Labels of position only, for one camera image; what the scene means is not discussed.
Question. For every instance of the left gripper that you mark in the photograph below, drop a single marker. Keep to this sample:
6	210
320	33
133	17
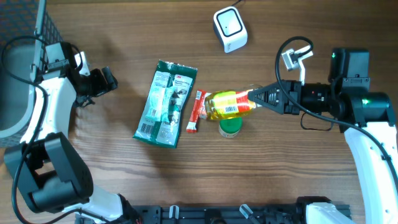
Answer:
101	86

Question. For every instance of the green foil packet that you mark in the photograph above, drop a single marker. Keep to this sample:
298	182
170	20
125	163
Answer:
171	86

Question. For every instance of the white barcode scanner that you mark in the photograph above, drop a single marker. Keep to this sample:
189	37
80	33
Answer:
230	29

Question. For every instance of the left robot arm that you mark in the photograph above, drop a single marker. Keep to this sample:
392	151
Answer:
47	171

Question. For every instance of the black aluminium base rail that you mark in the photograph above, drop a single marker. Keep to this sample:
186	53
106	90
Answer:
202	215

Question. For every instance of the grey plastic mesh basket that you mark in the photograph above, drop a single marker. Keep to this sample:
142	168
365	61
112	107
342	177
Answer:
26	59

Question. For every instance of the red white snack packet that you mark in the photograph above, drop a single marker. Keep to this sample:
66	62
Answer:
194	117

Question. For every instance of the red tissue pack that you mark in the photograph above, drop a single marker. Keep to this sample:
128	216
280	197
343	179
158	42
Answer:
202	110

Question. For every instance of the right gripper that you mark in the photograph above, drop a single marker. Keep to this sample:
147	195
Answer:
280	104

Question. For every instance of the yellow oil bottle silver cap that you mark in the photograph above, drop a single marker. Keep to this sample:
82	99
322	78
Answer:
231	103

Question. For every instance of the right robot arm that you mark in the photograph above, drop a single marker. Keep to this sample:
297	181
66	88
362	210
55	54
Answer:
366	119

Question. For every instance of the green lid jar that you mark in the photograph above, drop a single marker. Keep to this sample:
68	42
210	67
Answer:
229	128

